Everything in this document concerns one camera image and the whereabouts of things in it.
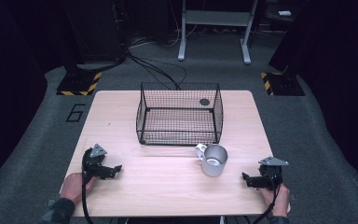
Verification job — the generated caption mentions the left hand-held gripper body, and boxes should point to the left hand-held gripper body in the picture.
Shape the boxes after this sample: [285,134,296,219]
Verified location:
[81,143,108,185]

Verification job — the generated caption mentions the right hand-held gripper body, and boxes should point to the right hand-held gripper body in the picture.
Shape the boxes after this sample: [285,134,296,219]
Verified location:
[257,156,290,191]

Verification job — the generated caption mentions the grey metal cup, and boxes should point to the grey metal cup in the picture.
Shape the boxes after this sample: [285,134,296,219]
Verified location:
[194,142,229,178]

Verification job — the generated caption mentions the black wire basket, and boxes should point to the black wire basket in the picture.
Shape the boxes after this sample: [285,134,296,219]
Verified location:
[135,81,225,147]

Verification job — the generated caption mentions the person's right hand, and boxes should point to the person's right hand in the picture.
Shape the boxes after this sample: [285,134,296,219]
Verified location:
[258,182,292,218]

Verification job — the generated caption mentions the person's left hand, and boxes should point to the person's left hand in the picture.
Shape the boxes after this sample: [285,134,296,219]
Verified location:
[60,172,98,206]

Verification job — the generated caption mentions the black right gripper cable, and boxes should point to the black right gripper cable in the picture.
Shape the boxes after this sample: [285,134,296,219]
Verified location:
[252,174,283,224]

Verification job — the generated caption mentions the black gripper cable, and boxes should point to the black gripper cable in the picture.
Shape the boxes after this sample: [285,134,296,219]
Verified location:
[80,148,95,224]
[252,174,283,224]

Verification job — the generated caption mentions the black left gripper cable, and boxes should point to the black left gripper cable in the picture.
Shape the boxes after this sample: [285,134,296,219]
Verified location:
[80,148,95,224]

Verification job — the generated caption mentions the black yellow striped base plate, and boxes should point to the black yellow striped base plate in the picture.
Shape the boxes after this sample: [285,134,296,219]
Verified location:
[56,71,103,97]
[259,71,306,97]

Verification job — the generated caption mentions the black floor cable bundle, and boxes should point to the black floor cable bundle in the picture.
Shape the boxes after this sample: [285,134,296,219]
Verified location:
[125,50,188,91]

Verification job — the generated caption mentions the white floor cables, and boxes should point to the white floor cables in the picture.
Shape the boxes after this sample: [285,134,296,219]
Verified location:
[129,22,200,49]

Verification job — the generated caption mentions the white metal stand frame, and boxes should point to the white metal stand frame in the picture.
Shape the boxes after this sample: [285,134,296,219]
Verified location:
[177,0,259,65]

